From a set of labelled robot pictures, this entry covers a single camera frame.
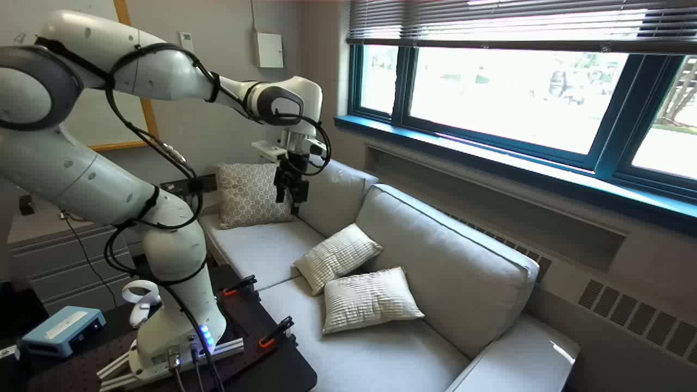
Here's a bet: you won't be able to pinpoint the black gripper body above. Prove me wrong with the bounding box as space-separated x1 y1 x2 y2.
273 150 314 191

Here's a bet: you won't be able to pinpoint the cream pleated pillow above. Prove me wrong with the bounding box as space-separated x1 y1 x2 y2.
319 265 427 336
291 223 384 297

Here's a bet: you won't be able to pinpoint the grey lattice patterned pillow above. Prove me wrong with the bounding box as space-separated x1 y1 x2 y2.
213 161 297 232

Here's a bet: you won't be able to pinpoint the wide blue framed window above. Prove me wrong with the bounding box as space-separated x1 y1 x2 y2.
332 40 697 220

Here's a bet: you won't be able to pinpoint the grey fabric sofa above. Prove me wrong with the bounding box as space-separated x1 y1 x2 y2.
197 157 584 392

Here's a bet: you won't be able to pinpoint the silver base mounting plate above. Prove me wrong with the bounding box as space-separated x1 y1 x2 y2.
94 334 249 391

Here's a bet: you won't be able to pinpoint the black robot table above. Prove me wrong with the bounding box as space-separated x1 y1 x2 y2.
0 278 319 392

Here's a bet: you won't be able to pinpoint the white VR controller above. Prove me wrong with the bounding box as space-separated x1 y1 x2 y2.
118 278 164 330

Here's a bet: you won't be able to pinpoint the grey drawer cabinet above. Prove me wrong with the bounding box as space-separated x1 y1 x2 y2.
6 198 140 313

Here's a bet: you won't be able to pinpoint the light blue box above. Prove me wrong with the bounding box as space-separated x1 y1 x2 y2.
20 302 108 360

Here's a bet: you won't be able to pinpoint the grey window blinds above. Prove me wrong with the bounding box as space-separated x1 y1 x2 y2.
346 0 697 55

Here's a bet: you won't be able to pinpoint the dark heater vent grille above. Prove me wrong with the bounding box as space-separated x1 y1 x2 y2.
574 276 697 366

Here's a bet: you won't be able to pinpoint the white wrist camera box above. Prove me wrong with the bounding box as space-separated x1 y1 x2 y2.
250 137 291 164

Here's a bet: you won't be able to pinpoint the orange handled black clamp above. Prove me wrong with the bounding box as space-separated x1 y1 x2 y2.
257 313 297 353
216 272 258 300

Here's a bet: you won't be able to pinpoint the white wall box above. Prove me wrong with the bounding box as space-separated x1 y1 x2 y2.
253 28 288 73

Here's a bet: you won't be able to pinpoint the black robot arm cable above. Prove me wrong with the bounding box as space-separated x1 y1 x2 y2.
34 36 332 392

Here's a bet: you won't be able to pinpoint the white wall thermostat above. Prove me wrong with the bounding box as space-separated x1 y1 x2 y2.
176 28 195 56

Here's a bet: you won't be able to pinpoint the thin black camera cable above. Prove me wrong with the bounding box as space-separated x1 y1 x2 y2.
61 214 120 307

